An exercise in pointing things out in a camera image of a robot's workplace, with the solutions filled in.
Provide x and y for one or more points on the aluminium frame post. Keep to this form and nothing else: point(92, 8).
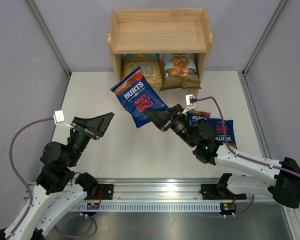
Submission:
point(266, 33)
point(44, 27)

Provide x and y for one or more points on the wooden two-tier shelf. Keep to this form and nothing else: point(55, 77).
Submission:
point(160, 31)

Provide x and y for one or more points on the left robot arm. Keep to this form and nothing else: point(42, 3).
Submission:
point(49, 201)

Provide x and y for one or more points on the left aluminium frame post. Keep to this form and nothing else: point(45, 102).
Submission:
point(44, 27)

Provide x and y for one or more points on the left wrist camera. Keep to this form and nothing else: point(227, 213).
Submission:
point(59, 119)

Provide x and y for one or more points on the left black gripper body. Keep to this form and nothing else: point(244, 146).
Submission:
point(79, 140)

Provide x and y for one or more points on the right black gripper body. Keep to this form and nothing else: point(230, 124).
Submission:
point(178, 124)

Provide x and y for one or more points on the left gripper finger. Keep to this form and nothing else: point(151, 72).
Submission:
point(103, 123)
point(89, 123)

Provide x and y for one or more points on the blue burts chips bag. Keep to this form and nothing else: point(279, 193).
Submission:
point(194, 116)
point(229, 131)
point(136, 95)

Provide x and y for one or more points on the white slotted cable duct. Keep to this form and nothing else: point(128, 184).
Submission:
point(147, 207)

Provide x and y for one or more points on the right aluminium frame post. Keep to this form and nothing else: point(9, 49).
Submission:
point(266, 33)

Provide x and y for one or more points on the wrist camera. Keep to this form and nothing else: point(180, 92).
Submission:
point(59, 119)
point(190, 103)

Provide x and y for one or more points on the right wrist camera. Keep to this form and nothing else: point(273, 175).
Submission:
point(190, 103)

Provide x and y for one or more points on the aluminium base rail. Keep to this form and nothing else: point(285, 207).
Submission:
point(157, 189)

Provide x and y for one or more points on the light blue cassava chips bag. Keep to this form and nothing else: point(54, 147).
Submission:
point(180, 71)

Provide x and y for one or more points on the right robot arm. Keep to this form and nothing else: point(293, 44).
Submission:
point(279, 179)

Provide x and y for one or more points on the tan kettle chips bag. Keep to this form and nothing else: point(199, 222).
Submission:
point(149, 64)

